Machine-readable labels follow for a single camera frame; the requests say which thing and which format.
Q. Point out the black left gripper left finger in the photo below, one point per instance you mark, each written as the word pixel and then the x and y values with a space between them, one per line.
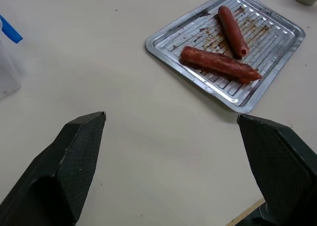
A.
pixel 49 176

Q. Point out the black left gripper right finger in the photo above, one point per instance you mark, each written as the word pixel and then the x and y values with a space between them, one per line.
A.
pixel 280 166

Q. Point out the clear plastic container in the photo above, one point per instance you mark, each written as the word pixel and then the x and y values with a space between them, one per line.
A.
pixel 7 70

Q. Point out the rough grilled red sausage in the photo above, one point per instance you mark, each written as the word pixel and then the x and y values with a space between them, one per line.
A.
pixel 218 63

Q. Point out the ribbed metal baking tray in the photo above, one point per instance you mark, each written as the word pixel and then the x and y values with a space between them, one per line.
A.
pixel 227 50

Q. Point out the smooth red sausage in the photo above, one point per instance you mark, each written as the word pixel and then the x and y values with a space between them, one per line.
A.
pixel 232 30

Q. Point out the blue container lid clip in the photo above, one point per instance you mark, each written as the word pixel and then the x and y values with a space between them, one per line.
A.
pixel 10 30

